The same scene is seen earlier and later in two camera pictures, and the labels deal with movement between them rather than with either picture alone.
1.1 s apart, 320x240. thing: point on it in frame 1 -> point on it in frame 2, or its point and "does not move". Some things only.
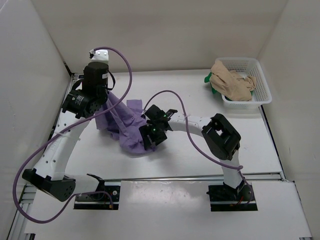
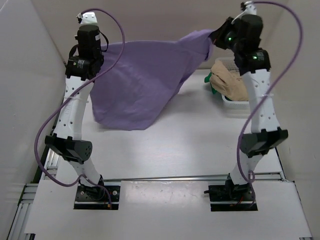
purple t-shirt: (123, 122) -> (149, 76)
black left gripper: (106, 89) -> (100, 49)
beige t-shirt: (234, 85) does not move
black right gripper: (145, 131) -> (216, 36)
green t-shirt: (207, 79) does not move
